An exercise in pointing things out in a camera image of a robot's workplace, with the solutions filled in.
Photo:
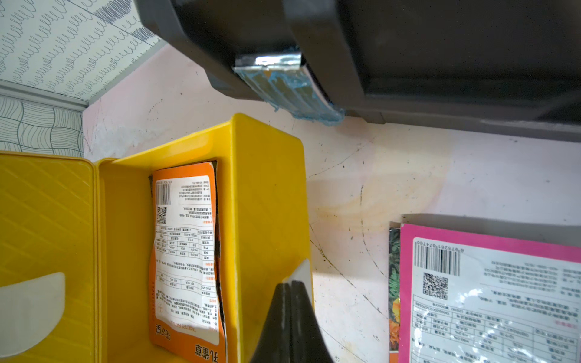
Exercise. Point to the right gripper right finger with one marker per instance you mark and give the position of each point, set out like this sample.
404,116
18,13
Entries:
307,343

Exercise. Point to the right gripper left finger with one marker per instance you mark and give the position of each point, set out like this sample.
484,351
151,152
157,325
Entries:
275,340

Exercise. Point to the orange seed bag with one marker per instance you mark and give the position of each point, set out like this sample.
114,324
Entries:
185,303

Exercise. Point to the yellow top drawer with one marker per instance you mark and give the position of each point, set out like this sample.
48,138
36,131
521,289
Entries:
263,226

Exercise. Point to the pink seed bag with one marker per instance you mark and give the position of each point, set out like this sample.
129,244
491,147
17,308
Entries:
476,298

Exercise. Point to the marigold seed bag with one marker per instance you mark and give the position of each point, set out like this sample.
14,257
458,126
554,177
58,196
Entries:
394,292

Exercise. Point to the yellow drawer cabinet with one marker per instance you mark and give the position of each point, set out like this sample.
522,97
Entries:
49,304

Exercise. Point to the black toolbox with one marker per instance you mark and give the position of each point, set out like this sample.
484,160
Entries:
502,67

